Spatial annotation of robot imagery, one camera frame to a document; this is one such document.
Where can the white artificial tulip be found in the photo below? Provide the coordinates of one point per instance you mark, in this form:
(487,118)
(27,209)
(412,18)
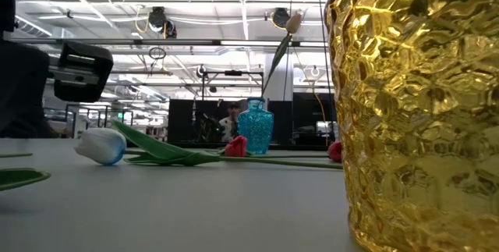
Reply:
(101,146)

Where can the red artificial tulip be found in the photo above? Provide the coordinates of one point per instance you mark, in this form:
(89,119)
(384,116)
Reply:
(335,151)
(236,146)

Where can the gold textured glass vase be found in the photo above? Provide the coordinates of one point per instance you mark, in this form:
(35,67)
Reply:
(421,127)

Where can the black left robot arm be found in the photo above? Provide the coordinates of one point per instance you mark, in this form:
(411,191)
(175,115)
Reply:
(19,88)

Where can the blue glass vase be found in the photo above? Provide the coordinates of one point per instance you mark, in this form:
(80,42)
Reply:
(255,127)

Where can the long horizontal metal bar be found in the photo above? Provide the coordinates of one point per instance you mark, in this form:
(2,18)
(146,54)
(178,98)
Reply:
(175,42)

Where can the person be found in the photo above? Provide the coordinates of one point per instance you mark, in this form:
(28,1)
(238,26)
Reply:
(230,125)

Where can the black partition wall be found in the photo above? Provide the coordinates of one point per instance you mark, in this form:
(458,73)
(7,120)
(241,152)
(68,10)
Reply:
(183,119)

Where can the black metal gantry frame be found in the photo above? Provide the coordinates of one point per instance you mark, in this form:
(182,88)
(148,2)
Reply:
(233,73)

